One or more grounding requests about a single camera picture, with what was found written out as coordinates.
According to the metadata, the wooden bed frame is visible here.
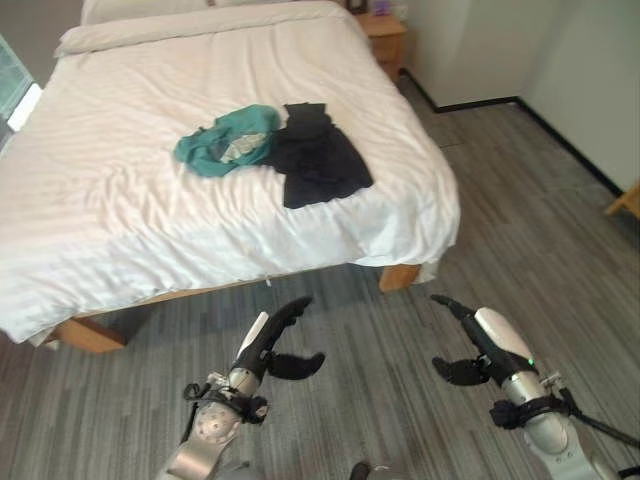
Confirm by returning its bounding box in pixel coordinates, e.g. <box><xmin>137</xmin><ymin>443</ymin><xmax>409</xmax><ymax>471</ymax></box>
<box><xmin>43</xmin><ymin>263</ymin><xmax>421</xmax><ymax>354</ymax></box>

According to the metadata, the white pillow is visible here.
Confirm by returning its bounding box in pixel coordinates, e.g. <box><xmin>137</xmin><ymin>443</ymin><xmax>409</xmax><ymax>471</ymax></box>
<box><xmin>80</xmin><ymin>0</ymin><xmax>281</xmax><ymax>25</ymax></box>

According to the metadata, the black garment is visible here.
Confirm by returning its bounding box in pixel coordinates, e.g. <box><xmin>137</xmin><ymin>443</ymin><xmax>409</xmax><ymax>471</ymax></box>
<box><xmin>263</xmin><ymin>102</ymin><xmax>375</xmax><ymax>210</ymax></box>

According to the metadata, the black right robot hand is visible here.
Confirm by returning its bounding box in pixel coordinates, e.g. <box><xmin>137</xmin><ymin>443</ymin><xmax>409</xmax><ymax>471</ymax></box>
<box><xmin>430</xmin><ymin>294</ymin><xmax>539</xmax><ymax>387</ymax></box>

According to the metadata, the wooden furniture leg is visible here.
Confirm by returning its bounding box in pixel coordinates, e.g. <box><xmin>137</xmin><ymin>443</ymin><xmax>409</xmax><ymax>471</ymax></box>
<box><xmin>604</xmin><ymin>180</ymin><xmax>640</xmax><ymax>220</ymax></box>

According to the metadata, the wooden nightstand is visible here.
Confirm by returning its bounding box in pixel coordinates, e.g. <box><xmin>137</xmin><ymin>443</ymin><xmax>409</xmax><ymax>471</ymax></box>
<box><xmin>355</xmin><ymin>12</ymin><xmax>407</xmax><ymax>84</ymax></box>

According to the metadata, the teal crumpled garment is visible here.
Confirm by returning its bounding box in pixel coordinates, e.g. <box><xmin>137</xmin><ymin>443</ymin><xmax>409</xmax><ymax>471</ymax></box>
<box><xmin>173</xmin><ymin>103</ymin><xmax>283</xmax><ymax>179</ymax></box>

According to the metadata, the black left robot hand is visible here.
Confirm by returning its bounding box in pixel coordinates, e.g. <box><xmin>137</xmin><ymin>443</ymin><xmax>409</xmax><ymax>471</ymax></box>
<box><xmin>234</xmin><ymin>295</ymin><xmax>327</xmax><ymax>381</ymax></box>

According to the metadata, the white duvet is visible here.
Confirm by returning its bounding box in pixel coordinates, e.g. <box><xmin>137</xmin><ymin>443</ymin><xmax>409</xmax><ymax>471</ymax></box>
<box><xmin>0</xmin><ymin>0</ymin><xmax>462</xmax><ymax>345</ymax></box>

